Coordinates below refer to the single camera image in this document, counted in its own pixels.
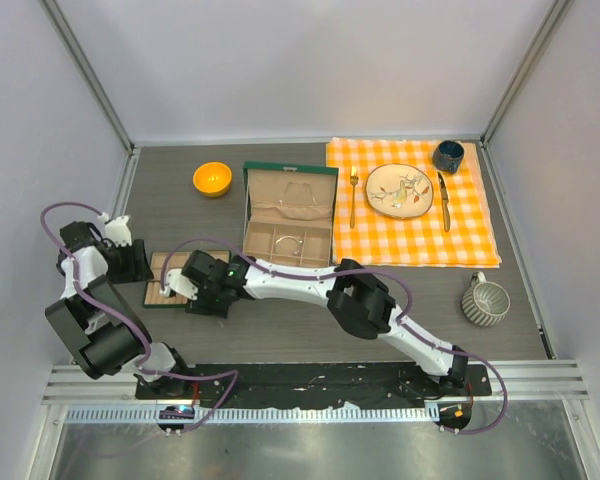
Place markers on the green jewelry box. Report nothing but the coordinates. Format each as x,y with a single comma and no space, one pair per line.
289,213

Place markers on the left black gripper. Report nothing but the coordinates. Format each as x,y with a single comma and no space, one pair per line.
138,269

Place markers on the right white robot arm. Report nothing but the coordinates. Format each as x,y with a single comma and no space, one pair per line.
360,303

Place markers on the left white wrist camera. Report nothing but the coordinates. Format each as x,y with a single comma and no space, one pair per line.
116,229

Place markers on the aluminium frame rail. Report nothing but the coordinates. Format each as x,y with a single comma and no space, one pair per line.
548,379

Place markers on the beige bird pattern plate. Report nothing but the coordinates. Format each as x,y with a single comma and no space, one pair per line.
399,191

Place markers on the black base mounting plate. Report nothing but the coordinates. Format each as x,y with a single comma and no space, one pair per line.
316,386

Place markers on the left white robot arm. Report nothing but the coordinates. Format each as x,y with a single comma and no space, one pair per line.
96,324

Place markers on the orange white checkered cloth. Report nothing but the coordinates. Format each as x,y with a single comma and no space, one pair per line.
421,241

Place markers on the dark blue mug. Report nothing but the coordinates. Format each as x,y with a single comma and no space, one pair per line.
448,156

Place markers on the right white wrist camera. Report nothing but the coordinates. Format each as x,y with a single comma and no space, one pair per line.
175,283

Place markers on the grey ribbed cup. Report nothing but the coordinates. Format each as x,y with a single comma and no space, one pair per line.
485,303

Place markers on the gold knife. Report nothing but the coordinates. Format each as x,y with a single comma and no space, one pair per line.
444,202

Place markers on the orange plastic bowl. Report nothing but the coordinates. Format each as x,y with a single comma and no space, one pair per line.
212,179

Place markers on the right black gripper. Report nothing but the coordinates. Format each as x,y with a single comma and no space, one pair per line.
201,306

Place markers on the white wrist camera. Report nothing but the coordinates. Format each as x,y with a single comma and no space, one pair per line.
116,229
175,283

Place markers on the gold fork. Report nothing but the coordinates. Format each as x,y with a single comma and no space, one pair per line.
353,180

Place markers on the white slotted cable duct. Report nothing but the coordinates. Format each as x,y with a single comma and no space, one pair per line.
179,413

